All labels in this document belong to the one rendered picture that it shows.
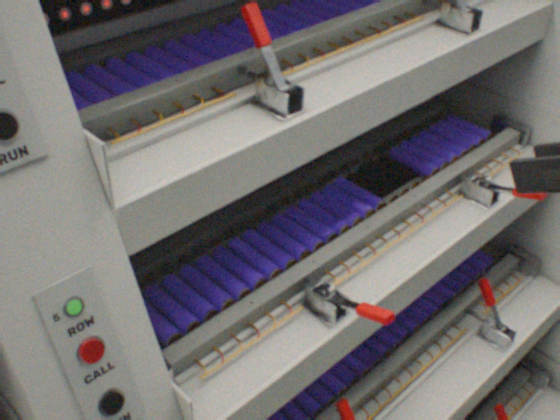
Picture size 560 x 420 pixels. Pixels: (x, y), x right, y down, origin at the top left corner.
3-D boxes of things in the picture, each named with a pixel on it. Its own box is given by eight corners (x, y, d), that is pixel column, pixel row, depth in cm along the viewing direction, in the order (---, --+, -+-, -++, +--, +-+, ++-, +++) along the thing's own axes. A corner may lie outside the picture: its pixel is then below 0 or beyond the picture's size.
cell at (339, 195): (331, 194, 77) (374, 219, 74) (321, 200, 76) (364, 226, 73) (332, 181, 76) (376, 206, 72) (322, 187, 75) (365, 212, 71)
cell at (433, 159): (406, 150, 85) (448, 171, 82) (397, 155, 84) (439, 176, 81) (408, 138, 84) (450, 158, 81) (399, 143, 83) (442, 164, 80)
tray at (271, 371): (555, 187, 88) (576, 124, 82) (196, 475, 53) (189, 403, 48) (430, 130, 99) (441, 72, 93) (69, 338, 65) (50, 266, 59)
